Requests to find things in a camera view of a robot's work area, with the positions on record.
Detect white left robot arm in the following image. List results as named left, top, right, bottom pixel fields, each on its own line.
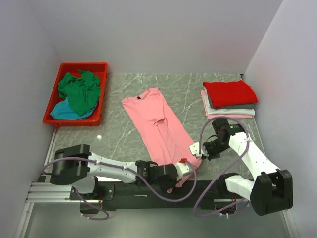
left=50, top=144, right=180, bottom=199

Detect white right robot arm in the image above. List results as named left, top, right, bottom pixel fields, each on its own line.
left=198, top=117, right=293, bottom=216

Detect folded grey t shirt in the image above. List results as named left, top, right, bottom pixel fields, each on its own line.
left=207, top=95, right=255, bottom=109

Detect folded red t shirt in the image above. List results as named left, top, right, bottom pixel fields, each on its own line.
left=202, top=80, right=258, bottom=108

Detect red plastic bin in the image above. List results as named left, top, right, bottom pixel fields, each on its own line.
left=43, top=62, right=107, bottom=127

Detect green t shirt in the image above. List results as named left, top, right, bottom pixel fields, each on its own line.
left=58, top=70, right=101, bottom=116

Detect blue t shirt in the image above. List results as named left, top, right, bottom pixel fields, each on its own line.
left=50, top=97, right=99, bottom=120

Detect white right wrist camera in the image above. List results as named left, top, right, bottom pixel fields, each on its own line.
left=189, top=142, right=206, bottom=158

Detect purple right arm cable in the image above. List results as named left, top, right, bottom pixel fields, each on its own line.
left=193, top=116, right=251, bottom=218

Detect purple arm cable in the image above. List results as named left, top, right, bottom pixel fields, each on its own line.
left=41, top=158, right=198, bottom=221
left=193, top=116, right=251, bottom=218

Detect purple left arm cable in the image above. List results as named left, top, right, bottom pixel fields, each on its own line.
left=41, top=158, right=198, bottom=221

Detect aluminium frame rail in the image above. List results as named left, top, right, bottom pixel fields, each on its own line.
left=14, top=131, right=298, bottom=238

